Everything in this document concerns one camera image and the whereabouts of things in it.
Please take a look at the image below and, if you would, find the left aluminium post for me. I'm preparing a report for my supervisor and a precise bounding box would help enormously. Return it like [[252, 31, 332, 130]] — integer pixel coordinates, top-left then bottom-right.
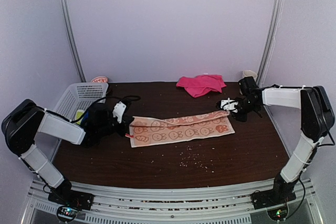
[[60, 0, 87, 82]]

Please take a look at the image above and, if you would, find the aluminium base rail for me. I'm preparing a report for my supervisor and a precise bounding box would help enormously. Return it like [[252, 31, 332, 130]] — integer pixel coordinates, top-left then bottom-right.
[[19, 179, 326, 223]]

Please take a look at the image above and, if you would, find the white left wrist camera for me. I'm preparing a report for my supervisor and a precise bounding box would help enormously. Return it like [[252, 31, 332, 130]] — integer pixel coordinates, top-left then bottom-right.
[[112, 101, 127, 124]]

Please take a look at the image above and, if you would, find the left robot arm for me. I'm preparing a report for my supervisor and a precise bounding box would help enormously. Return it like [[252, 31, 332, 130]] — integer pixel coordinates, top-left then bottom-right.
[[1, 97, 134, 205]]

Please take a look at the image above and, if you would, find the white plastic basket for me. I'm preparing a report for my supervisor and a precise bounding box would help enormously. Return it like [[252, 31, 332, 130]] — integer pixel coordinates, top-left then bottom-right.
[[53, 82, 109, 120]]

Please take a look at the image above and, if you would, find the orange bunny towel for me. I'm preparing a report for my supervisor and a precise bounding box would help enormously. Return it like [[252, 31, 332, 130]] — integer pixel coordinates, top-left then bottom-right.
[[125, 111, 235, 148]]

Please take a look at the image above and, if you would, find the red white bowl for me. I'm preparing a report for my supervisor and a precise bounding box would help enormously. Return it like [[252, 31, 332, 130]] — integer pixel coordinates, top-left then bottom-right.
[[91, 76, 108, 83]]

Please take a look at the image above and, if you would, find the pink towel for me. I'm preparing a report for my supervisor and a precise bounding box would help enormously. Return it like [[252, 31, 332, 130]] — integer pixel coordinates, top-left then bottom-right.
[[176, 74, 227, 98]]

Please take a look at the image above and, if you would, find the beige printed mug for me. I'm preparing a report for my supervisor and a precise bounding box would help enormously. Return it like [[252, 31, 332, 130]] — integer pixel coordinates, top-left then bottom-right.
[[242, 70, 258, 80]]

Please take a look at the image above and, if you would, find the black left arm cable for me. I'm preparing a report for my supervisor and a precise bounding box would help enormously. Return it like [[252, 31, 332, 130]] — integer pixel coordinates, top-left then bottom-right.
[[91, 95, 141, 109]]

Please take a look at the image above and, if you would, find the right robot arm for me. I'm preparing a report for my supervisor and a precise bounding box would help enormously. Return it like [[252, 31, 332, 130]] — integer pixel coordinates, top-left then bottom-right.
[[221, 77, 335, 204]]

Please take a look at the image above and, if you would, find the blue rolled towel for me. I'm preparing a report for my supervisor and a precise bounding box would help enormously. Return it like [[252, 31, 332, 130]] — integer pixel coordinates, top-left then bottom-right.
[[80, 112, 89, 127]]

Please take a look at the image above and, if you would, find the aluminium post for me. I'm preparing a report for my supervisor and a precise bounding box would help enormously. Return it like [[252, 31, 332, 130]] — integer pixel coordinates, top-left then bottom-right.
[[60, 0, 87, 82], [257, 0, 284, 86]]

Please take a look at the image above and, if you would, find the right aluminium post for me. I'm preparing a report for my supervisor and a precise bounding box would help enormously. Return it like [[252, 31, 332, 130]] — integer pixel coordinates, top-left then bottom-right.
[[257, 0, 284, 86]]

